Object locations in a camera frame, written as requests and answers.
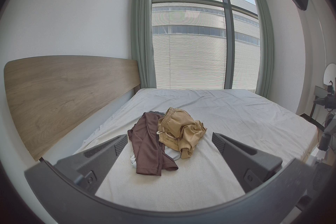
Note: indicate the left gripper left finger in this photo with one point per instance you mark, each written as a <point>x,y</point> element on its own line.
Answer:
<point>105,157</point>

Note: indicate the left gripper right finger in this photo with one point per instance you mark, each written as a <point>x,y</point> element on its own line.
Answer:
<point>236,157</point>

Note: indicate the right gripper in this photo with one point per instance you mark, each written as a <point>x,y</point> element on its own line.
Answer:
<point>330,102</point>

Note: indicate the tan shorts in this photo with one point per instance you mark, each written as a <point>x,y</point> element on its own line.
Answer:
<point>186,131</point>

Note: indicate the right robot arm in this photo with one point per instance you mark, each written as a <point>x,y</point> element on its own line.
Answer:
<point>328,131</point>

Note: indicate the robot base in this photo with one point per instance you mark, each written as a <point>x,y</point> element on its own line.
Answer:
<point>316,157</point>

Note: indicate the bed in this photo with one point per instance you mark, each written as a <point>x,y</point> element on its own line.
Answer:
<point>236,118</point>

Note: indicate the small dark table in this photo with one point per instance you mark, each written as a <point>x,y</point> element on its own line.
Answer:
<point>320,90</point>

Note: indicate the round mirror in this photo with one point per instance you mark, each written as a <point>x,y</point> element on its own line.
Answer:
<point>330,73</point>

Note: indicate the brown garment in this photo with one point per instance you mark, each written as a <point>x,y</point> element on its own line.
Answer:
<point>147,144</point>

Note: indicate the white garment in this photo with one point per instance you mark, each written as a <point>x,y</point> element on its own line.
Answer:
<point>170,152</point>

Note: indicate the black garment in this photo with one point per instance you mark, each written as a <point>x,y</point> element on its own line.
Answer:
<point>157,113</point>

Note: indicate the grey-green curtain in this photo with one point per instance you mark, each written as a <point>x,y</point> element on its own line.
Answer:
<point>265,47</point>
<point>141,34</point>

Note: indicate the window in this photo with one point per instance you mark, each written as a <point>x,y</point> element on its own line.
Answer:
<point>189,60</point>

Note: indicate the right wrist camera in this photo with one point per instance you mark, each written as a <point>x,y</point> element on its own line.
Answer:
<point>331,86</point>

